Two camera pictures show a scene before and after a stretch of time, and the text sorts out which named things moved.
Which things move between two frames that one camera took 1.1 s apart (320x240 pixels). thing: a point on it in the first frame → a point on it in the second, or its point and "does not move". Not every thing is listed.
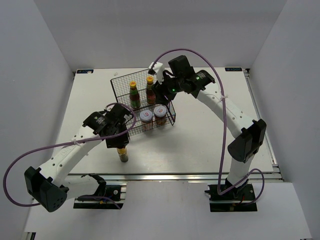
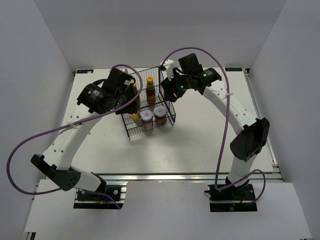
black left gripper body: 120,128 → 121,98
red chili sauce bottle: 151,94 does not move
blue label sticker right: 233,69 does not move
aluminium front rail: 170,176 does not move
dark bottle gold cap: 123,154 → 137,119
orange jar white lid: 160,112 does not move
